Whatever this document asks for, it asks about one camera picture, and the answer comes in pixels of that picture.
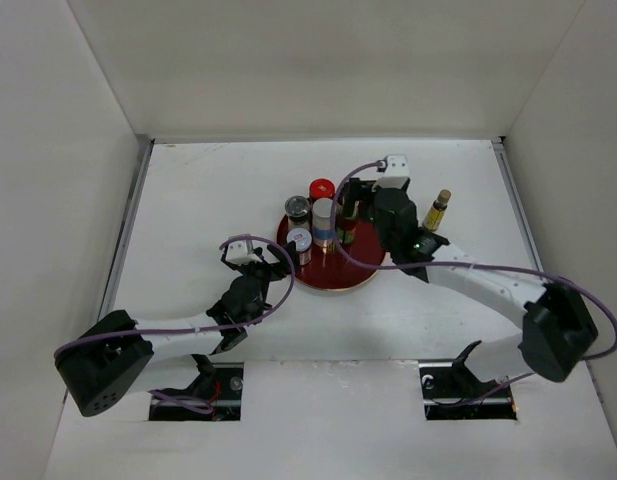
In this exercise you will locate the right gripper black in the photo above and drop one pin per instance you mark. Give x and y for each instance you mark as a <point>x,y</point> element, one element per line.
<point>358,188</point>

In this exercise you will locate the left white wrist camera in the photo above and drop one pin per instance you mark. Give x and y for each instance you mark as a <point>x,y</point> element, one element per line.
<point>246,252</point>

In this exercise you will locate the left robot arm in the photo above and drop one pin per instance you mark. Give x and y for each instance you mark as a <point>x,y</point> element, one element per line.
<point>170,359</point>

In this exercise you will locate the white lid spice jar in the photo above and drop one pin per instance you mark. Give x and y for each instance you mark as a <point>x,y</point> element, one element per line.
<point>303,244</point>

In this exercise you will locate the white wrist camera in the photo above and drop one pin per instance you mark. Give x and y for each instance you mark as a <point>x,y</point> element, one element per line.
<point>394,172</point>
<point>246,252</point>

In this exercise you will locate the silver lid blue label jar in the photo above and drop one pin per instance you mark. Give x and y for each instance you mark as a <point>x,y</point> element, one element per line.
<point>321,222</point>

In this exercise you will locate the red lid sauce jar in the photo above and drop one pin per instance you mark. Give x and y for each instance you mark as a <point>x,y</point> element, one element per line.
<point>321,188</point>

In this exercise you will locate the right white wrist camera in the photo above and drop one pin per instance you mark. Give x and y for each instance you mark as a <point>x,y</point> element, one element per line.
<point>394,172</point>

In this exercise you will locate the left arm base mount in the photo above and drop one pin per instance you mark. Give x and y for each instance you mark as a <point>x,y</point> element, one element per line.
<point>214,394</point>

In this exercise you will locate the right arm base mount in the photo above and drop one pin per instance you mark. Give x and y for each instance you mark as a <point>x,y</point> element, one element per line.
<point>452,393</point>

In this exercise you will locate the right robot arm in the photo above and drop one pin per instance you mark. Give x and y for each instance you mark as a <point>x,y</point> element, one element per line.
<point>554,326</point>

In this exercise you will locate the red sauce bottle green label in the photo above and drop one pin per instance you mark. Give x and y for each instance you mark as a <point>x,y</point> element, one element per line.
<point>346,222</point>

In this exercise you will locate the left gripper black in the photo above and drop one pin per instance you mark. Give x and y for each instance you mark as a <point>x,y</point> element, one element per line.
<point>275,273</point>

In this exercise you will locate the small yellow label bottle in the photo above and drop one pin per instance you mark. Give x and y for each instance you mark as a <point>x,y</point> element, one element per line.
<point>437,211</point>

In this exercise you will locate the red round tray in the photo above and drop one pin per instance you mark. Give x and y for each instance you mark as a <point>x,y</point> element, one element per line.
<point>340,267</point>

